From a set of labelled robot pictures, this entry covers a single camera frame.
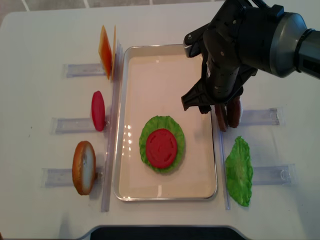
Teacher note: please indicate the red tomato slice on tray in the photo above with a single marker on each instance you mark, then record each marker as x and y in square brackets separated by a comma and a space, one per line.
[161, 148]

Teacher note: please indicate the clear long rack rail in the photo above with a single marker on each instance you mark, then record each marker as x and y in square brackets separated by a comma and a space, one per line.
[222, 162]
[112, 130]

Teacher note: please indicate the standing red tomato slice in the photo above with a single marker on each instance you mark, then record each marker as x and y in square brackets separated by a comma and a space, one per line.
[98, 111]

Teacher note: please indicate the black base panel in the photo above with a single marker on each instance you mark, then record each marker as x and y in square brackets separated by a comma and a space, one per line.
[164, 233]

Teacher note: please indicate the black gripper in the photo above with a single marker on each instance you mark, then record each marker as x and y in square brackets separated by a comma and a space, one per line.
[222, 72]

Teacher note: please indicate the clear bread holder strip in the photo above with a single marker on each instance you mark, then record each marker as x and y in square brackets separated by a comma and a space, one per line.
[56, 177]

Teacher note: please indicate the orange cheese slice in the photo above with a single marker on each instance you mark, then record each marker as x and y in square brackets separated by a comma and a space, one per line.
[105, 52]

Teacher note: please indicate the white metal tray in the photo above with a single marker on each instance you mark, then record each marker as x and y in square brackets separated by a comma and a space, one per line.
[153, 80]

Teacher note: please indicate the standing bread slice left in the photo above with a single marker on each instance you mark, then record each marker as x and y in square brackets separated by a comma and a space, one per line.
[84, 168]

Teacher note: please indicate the green lettuce leaf on tray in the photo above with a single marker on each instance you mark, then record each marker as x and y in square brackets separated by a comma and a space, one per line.
[162, 122]

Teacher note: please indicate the clear tomato holder strip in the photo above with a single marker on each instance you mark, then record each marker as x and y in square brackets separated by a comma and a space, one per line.
[61, 126]

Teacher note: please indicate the clear lettuce holder strip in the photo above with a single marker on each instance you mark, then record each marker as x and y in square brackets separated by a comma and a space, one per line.
[274, 175]

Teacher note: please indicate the clear right long rack rail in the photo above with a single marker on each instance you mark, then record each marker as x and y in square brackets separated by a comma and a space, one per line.
[222, 162]

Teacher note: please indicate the clear cheese holder strip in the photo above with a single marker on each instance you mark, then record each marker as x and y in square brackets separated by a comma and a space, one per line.
[83, 70]

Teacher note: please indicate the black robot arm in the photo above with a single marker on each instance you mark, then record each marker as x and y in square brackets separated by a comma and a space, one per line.
[245, 37]

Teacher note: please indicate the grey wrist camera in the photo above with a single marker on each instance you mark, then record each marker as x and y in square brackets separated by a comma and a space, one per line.
[191, 47]

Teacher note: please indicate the brown meat patty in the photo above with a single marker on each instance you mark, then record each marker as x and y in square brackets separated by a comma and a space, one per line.
[234, 112]
[221, 117]

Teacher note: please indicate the standing green lettuce leaf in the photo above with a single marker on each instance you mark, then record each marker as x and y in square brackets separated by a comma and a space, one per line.
[239, 172]

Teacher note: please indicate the clear left long rack rail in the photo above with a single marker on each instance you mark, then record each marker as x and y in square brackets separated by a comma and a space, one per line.
[112, 130]

